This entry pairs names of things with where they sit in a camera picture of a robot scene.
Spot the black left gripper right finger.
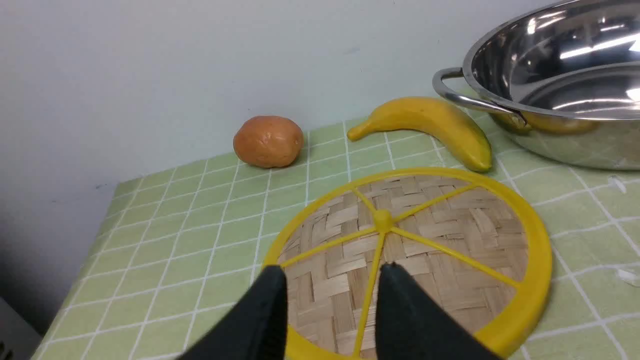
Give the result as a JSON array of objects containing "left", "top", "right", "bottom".
[{"left": 375, "top": 262, "right": 500, "bottom": 360}]

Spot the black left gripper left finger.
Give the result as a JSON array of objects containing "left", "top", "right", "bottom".
[{"left": 179, "top": 265, "right": 288, "bottom": 360}]

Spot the yellow woven bamboo steamer lid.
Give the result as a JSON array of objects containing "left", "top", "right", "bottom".
[{"left": 263, "top": 167, "right": 553, "bottom": 360}]

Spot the stainless steel pot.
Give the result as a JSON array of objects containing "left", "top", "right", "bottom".
[{"left": 432, "top": 0, "right": 640, "bottom": 171}]

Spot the green checkered tablecloth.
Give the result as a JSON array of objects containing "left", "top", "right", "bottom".
[{"left": 27, "top": 111, "right": 639, "bottom": 360}]

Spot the yellow toy banana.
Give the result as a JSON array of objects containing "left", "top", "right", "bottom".
[{"left": 346, "top": 96, "right": 493, "bottom": 173}]

